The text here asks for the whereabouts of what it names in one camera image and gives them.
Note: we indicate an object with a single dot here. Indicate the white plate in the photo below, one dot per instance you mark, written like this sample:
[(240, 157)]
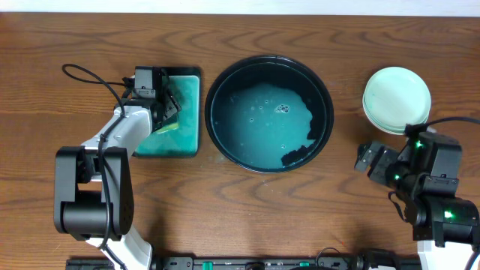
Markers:
[(377, 128)]

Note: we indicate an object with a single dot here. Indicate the mint plate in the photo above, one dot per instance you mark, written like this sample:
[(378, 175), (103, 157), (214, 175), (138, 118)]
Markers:
[(396, 84), (377, 104)]

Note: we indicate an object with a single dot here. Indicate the green yellow sponge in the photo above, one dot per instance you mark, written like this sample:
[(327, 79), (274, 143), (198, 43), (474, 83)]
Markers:
[(168, 127)]

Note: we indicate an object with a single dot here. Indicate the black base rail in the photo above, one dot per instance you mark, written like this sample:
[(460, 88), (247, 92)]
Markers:
[(187, 263)]

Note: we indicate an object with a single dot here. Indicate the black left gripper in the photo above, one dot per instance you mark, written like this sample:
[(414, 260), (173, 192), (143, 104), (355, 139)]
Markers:
[(165, 109)]

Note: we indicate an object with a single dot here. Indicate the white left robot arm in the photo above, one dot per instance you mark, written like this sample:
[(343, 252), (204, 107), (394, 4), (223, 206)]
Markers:
[(93, 194)]

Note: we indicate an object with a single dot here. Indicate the black round tray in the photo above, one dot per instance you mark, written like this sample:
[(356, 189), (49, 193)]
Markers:
[(269, 114)]

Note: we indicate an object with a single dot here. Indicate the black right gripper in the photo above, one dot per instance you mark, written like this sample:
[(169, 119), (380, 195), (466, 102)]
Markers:
[(377, 165)]

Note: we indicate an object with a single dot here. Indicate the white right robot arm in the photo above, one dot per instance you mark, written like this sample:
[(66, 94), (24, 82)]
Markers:
[(446, 229)]

